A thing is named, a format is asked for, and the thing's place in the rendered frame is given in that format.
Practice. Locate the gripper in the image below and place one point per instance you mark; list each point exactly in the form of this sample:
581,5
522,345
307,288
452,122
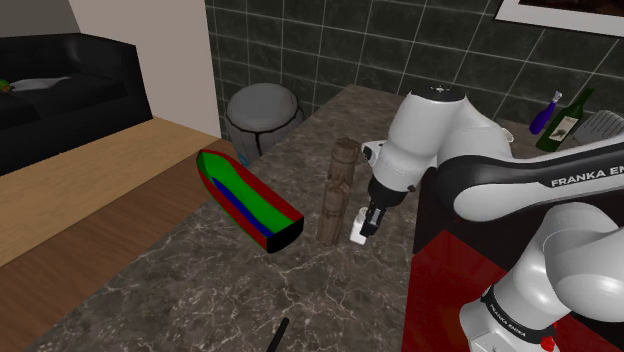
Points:
387,195

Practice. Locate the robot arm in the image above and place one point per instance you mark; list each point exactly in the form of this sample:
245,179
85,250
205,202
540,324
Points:
419,126

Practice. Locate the small white block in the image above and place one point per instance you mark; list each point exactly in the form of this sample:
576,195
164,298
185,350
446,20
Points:
357,231

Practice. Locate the carved wooden totem cylinder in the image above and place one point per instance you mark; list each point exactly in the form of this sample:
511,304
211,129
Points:
337,190

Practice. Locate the red robot stand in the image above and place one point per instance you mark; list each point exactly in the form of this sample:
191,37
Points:
438,278

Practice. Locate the red green blue toy boat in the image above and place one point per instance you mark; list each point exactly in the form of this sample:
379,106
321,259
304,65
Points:
244,197

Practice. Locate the grey round barrel stool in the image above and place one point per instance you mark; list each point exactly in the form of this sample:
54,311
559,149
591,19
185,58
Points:
261,114

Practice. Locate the blue bottle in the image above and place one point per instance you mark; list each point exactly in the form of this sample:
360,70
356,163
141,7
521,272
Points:
542,121

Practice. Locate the black stick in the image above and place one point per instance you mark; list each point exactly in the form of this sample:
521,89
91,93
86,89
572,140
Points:
278,337

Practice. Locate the green wine bottle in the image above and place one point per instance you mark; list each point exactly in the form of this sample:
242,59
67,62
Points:
560,128

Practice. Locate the grey ribbed object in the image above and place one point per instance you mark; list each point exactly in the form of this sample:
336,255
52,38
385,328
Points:
599,128

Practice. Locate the black sofa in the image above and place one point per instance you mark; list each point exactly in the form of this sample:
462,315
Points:
73,112

